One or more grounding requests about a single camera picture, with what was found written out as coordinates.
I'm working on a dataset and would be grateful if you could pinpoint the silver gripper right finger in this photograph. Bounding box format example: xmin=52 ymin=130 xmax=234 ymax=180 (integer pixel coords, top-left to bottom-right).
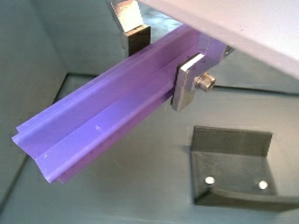
xmin=170 ymin=32 xmax=237 ymax=113

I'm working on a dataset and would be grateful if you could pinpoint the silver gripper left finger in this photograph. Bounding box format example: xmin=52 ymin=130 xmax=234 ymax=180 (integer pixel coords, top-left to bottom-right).
xmin=106 ymin=0 xmax=151 ymax=56

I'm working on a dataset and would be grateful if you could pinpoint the purple star prism block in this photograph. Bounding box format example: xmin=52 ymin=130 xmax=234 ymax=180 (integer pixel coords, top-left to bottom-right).
xmin=11 ymin=24 xmax=203 ymax=185

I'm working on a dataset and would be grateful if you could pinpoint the black L-shaped fixture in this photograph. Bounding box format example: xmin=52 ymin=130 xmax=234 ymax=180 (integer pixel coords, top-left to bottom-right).
xmin=191 ymin=126 xmax=299 ymax=212

